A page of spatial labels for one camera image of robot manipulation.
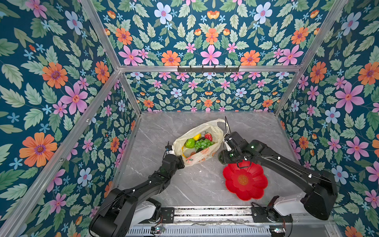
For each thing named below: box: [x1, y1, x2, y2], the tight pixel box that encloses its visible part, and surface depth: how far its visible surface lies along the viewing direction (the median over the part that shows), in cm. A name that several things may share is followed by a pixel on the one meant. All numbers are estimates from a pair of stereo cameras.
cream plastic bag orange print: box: [172, 118, 228, 166], surface depth 92 cm
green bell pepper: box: [184, 137, 195, 149], surface depth 97 cm
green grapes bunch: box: [194, 138, 215, 151], surface depth 95 cm
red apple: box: [204, 132, 213, 142], surface depth 103 cm
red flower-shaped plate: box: [223, 159, 269, 201], surface depth 85 cm
